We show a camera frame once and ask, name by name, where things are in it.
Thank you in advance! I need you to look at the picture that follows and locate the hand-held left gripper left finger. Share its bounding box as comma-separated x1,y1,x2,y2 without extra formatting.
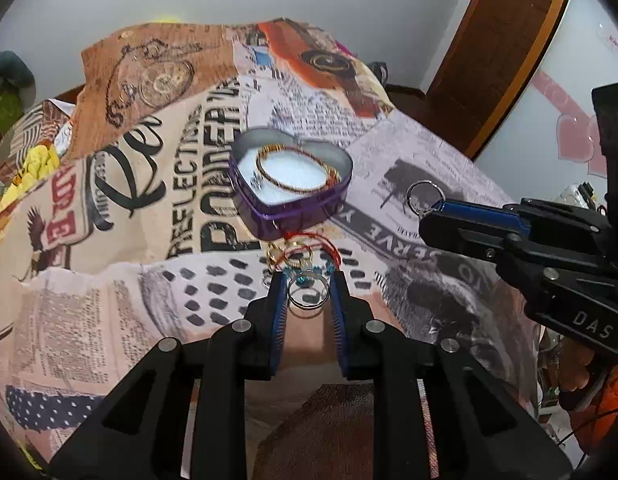
49,272,290,480

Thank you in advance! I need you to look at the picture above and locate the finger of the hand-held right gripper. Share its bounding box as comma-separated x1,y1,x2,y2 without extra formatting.
435,198,610,239
418,211,527,262

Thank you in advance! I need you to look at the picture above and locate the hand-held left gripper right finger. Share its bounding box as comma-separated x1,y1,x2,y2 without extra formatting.
329,270,575,480

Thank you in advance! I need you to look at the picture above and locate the large silver ring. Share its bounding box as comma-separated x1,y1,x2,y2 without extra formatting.
287,274,331,309

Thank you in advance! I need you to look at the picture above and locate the small silver ring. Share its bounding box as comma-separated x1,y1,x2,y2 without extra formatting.
405,181,446,219

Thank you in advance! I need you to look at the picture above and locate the purple heart-shaped tin box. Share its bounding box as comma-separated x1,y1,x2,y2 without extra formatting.
227,128,353,241

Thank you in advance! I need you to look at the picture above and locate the person's right hand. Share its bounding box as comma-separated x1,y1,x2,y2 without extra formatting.
558,332,607,395

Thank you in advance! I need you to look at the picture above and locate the gold bangle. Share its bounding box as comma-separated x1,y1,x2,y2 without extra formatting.
255,144,336,192

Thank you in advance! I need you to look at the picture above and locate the printed newspaper-pattern blanket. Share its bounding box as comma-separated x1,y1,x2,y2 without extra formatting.
0,17,545,480

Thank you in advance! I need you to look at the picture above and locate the brown wooden door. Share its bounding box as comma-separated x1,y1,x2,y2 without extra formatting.
423,0,576,162

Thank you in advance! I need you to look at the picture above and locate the yellow cloth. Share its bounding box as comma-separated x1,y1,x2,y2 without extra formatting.
0,144,62,208

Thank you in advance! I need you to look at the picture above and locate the green cloth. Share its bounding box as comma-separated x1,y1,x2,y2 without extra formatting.
0,87,26,137

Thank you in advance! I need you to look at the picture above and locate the dark teal cushion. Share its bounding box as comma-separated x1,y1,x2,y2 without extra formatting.
0,51,37,103

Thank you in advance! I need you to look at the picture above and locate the blue bead bracelet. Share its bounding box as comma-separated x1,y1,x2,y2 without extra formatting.
281,259,340,287

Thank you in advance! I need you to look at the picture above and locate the gold ring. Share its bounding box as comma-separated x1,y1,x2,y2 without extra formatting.
265,241,291,270

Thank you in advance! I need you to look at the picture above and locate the red string bracelet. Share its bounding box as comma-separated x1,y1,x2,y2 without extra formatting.
283,231,341,267

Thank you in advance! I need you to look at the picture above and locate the pink heart wall sticker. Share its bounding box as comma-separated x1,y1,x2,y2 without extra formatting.
533,70,611,179

